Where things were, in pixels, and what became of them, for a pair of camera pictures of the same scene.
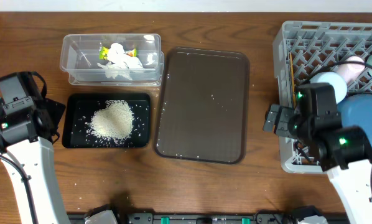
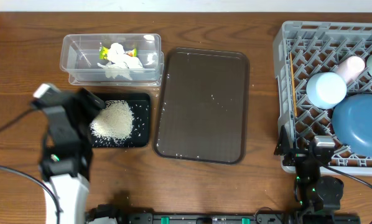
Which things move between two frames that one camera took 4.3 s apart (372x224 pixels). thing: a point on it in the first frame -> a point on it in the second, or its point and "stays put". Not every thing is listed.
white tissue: x=120 y=63 stays put
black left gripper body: x=53 y=111 -> x=85 y=114
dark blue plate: x=366 y=111 stays put
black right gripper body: x=287 y=119 -> x=295 y=157
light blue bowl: x=340 y=88 stays put
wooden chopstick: x=292 y=76 stays put
